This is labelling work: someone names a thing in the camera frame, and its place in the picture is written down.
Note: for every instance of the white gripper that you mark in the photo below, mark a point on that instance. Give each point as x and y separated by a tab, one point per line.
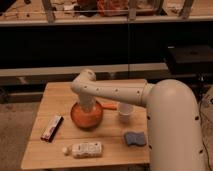
86	102

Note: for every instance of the orange ceramic bowl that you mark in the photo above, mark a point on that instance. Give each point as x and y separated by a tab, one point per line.
86	120

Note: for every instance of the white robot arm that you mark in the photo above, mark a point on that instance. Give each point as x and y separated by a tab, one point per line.
175	138

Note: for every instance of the orange carrot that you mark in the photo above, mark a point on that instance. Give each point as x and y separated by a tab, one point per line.
109	106

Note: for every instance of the translucent plastic cup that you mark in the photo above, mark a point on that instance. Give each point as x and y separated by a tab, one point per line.
124	111

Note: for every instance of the white plastic bottle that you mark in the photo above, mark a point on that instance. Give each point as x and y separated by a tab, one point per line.
84	150

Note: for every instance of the red black snack bar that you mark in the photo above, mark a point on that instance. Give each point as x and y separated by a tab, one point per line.
51	128

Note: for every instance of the wooden table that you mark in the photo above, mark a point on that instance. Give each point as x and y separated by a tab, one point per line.
58	100

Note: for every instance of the blue sponge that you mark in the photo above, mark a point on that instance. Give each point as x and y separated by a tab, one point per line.
135	138

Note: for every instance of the black box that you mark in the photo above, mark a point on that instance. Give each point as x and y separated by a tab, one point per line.
195	59

